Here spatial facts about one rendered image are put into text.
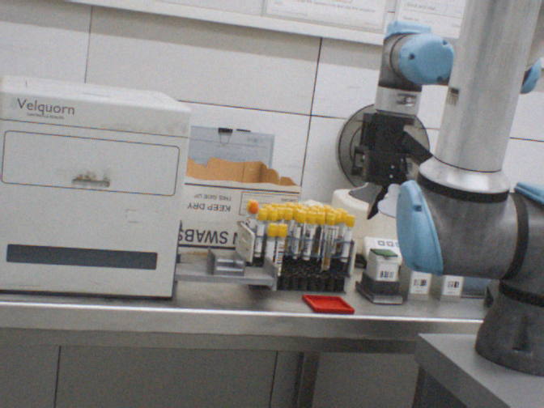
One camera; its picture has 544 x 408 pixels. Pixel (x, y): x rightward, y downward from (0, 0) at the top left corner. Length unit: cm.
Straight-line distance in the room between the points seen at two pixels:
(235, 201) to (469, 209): 67
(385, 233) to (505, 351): 64
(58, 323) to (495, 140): 66
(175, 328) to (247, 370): 83
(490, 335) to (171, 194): 50
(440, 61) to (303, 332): 47
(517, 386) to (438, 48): 51
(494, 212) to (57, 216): 62
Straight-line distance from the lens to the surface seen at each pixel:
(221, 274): 137
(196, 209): 163
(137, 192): 130
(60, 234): 130
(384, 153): 144
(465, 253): 109
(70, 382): 208
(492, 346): 118
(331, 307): 142
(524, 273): 114
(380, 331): 143
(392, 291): 151
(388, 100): 144
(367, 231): 174
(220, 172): 191
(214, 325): 133
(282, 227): 145
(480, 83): 105
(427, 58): 132
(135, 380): 209
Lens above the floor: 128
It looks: 10 degrees down
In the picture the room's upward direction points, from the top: 8 degrees clockwise
